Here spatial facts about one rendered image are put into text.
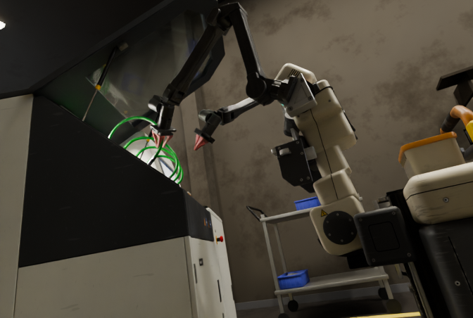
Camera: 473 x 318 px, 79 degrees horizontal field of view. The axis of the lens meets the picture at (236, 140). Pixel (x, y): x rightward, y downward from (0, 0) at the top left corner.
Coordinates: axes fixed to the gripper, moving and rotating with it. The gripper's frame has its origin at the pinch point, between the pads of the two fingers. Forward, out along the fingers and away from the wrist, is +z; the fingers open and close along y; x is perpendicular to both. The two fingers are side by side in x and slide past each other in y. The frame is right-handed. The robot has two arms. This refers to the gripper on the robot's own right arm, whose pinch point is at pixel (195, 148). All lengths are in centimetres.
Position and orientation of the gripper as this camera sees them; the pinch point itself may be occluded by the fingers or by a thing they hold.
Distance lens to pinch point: 146.8
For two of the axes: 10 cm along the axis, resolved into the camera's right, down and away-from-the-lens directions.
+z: -5.5, 8.3, -0.9
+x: -3.2, -3.1, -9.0
